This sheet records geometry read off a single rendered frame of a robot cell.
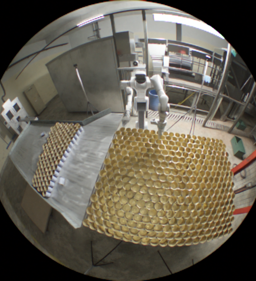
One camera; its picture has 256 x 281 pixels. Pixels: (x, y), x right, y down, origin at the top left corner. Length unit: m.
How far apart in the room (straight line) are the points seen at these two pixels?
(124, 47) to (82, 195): 2.38
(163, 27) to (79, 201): 8.60
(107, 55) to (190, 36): 6.79
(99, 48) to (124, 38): 0.73
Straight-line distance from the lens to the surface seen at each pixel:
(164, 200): 0.90
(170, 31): 8.16
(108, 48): 2.58
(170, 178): 0.94
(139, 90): 1.33
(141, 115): 1.68
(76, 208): 1.09
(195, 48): 2.94
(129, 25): 8.37
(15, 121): 5.55
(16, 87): 7.26
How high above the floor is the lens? 1.99
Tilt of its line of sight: 52 degrees down
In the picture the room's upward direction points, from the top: 9 degrees counter-clockwise
